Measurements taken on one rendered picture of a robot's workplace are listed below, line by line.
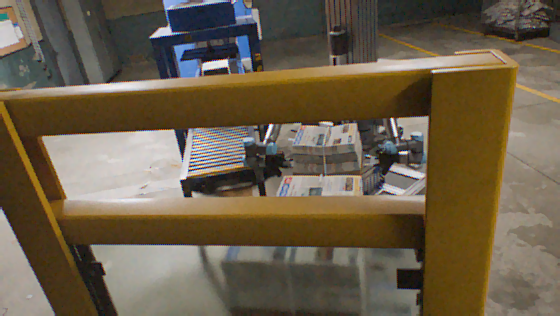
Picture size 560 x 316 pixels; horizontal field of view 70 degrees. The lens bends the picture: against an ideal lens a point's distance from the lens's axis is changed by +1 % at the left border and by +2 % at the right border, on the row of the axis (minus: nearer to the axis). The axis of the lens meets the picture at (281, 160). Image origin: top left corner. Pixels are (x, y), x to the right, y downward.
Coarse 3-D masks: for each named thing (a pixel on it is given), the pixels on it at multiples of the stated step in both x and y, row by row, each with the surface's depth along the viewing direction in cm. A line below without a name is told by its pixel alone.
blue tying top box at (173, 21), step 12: (216, 0) 382; (228, 0) 360; (168, 12) 353; (180, 12) 354; (192, 12) 355; (204, 12) 357; (216, 12) 358; (228, 12) 359; (180, 24) 358; (192, 24) 359; (204, 24) 361; (216, 24) 363; (228, 24) 364
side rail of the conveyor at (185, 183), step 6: (192, 132) 339; (192, 138) 326; (186, 144) 315; (186, 150) 305; (186, 156) 295; (186, 162) 285; (186, 168) 276; (180, 174) 268; (180, 180) 262; (186, 180) 263; (186, 186) 264; (186, 192) 266
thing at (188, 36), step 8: (248, 16) 405; (232, 24) 366; (240, 24) 355; (160, 32) 375; (168, 32) 371; (184, 32) 353; (192, 32) 352; (200, 32) 353; (208, 32) 354; (216, 32) 355; (224, 32) 356; (232, 32) 357; (240, 32) 358; (248, 32) 359; (160, 40) 351; (168, 40) 352; (176, 40) 353; (184, 40) 354; (192, 40) 355; (200, 40) 356; (208, 40) 357
